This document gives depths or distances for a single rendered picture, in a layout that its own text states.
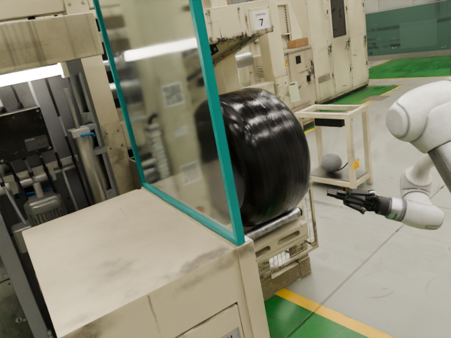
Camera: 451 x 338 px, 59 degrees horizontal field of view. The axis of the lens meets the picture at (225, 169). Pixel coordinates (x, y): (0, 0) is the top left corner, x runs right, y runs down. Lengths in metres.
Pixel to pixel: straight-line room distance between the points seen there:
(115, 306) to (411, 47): 12.61
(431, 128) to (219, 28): 0.99
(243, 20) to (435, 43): 11.13
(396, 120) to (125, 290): 0.83
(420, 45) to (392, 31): 0.93
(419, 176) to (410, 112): 0.61
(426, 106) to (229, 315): 0.74
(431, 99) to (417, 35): 11.76
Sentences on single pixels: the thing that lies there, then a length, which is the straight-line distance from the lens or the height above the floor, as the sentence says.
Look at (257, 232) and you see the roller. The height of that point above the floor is 0.91.
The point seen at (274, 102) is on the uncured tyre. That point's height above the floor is 1.40.
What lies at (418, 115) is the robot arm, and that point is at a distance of 1.18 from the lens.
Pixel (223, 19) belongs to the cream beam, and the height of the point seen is 1.73.
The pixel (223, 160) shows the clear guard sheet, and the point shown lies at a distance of 0.75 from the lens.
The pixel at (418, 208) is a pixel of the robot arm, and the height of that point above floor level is 0.92.
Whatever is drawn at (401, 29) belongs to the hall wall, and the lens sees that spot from 13.12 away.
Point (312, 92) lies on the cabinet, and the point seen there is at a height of 0.54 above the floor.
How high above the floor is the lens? 1.68
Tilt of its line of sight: 19 degrees down
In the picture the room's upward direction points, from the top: 11 degrees counter-clockwise
